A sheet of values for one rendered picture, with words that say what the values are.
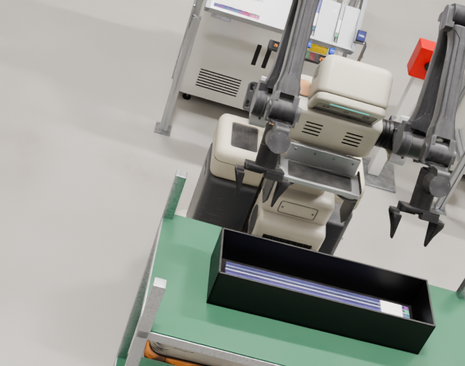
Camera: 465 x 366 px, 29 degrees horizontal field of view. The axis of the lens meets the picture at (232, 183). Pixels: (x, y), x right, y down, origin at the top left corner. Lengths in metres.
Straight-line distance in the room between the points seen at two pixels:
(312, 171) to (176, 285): 0.62
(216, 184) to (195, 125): 1.47
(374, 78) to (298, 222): 0.57
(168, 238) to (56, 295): 1.16
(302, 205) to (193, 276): 0.62
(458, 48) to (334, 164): 0.52
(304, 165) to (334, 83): 0.30
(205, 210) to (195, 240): 0.76
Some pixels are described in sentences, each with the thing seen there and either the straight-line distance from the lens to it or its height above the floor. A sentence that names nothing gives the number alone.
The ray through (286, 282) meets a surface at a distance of 2.38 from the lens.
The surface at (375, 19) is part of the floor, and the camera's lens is 6.33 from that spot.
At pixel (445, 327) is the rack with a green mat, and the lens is 2.58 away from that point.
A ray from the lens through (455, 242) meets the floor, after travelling 4.59.
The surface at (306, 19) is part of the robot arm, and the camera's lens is 2.40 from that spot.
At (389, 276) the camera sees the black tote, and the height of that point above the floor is 1.04.
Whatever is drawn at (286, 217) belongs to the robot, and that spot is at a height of 0.80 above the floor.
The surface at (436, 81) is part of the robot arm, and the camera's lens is 2.62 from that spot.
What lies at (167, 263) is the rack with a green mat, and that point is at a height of 0.95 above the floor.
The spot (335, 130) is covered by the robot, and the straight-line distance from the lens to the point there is 2.69.
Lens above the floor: 2.55
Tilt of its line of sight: 36 degrees down
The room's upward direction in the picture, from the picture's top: 21 degrees clockwise
